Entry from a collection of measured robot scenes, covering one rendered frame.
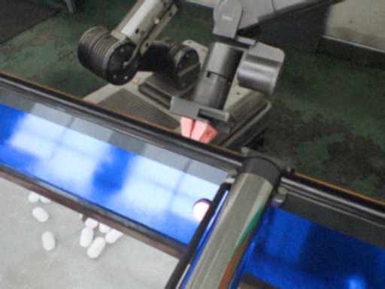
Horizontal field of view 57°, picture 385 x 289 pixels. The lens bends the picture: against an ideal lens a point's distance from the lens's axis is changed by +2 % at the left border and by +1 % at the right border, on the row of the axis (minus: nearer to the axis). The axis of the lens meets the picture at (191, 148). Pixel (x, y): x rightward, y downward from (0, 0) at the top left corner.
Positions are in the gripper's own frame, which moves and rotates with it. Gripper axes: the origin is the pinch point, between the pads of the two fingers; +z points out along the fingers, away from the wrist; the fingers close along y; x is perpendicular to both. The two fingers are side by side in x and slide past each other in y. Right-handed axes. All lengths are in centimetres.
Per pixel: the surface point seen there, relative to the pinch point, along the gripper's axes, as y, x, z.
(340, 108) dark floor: 24, 152, -53
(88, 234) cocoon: -10.1, -4.7, 16.3
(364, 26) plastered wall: 22, 167, -108
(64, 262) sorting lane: -11.4, -6.4, 21.1
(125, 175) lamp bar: 7.8, -34.6, 1.7
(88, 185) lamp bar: 5.1, -34.1, 3.3
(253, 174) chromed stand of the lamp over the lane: 15.9, -37.0, -1.1
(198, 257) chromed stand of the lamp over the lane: 15.2, -40.1, 3.1
